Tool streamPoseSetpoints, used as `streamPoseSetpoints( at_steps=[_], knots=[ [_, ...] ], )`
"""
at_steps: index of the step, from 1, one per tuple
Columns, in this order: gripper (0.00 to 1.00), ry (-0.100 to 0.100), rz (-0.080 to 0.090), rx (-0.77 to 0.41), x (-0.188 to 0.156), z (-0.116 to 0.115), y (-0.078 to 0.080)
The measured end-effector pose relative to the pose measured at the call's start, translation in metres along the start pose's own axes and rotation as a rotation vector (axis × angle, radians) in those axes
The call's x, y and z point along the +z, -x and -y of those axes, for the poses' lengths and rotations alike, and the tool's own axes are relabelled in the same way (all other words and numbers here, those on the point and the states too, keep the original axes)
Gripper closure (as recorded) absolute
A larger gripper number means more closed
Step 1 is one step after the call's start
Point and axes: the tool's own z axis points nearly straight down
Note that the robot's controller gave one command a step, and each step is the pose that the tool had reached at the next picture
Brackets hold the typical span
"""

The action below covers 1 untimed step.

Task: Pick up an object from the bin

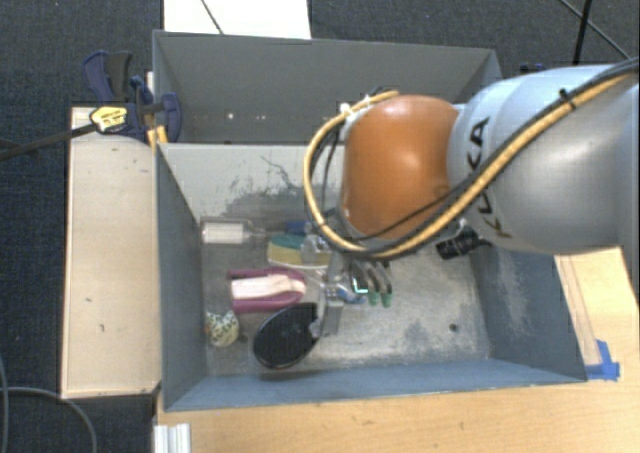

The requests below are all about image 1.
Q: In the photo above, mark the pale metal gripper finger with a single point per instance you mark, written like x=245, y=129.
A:
x=318, y=326
x=334, y=317

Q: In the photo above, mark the green and yellow sponge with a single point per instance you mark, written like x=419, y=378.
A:
x=286, y=250

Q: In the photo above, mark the small blue object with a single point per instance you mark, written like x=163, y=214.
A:
x=294, y=227

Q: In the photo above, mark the grey metal bin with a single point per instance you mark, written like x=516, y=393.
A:
x=420, y=321

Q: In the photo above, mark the white and yellow patterned toy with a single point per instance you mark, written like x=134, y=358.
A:
x=222, y=328

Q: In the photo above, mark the pale wood flat board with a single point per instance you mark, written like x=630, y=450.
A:
x=112, y=261

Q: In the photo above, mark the black cylinder on white bracket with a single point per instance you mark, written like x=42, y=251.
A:
x=456, y=244

